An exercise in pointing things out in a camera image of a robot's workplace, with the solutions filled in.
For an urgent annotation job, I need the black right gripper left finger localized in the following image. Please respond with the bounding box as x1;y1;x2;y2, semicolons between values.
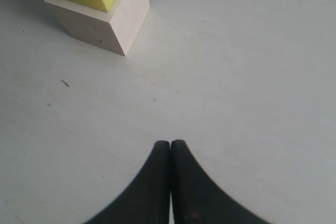
87;141;171;224

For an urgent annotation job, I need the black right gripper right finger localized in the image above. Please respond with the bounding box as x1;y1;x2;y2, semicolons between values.
171;140;267;223

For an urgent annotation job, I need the large pale wooden cube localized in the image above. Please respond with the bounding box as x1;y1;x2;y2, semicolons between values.
44;0;150;56

